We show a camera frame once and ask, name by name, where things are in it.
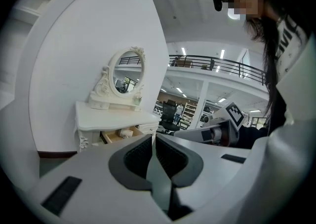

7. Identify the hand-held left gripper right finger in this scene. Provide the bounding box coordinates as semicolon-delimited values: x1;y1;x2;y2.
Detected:
155;133;254;214

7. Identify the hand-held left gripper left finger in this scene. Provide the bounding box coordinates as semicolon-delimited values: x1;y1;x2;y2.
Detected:
18;133;174;224

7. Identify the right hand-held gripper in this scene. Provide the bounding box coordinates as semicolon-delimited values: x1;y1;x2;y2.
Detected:
172;101;245;148

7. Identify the large white wooden drawer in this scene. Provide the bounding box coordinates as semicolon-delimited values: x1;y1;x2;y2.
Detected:
99;125;147;145

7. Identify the white hair dryer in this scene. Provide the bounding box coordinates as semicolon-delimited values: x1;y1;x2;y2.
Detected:
117;129;134;140

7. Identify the white dressing table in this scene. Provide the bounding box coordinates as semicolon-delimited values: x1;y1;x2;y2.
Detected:
74;101;162;153

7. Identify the wooden storage shelf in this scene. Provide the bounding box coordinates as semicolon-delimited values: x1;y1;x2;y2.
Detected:
183;102;198;130

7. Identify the black office chair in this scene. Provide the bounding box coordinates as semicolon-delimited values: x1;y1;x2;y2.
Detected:
157;99;185;133

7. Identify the black metal railing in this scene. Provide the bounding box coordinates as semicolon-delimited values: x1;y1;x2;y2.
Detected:
168;54;269;86

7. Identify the person's torso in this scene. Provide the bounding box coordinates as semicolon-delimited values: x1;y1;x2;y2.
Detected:
246;13;316;146

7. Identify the oval mirror with ornate frame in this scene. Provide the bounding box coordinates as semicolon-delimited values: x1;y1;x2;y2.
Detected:
88;46;147;113

